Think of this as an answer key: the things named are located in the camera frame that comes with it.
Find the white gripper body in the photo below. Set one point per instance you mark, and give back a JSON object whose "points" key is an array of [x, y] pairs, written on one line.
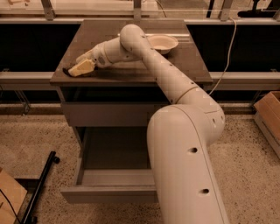
{"points": [[98, 57]]}

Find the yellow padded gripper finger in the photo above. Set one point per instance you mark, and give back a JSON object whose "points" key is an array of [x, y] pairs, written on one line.
{"points": [[85, 56], [83, 67]]}

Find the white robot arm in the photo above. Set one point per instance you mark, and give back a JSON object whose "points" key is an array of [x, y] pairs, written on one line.
{"points": [[177, 135]]}

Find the grey middle drawer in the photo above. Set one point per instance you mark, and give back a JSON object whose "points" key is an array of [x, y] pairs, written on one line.
{"points": [[112, 106]]}

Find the grey drawer cabinet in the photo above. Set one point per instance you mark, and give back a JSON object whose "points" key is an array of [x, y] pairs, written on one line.
{"points": [[133, 73]]}

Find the grey open bottom drawer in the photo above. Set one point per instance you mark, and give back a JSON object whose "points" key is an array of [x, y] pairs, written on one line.
{"points": [[113, 167]]}

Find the white bowl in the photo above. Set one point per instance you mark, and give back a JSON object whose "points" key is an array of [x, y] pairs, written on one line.
{"points": [[163, 43]]}

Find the black metal stand bar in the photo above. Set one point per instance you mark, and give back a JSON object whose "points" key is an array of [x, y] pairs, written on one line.
{"points": [[27, 217]]}

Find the cardboard box left corner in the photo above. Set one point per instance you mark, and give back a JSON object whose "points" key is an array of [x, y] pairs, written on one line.
{"points": [[12, 196]]}

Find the cardboard box right side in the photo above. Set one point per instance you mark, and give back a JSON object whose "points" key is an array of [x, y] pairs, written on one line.
{"points": [[267, 118]]}

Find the grey metal rail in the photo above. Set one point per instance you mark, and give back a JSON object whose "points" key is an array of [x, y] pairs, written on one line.
{"points": [[230, 81]]}

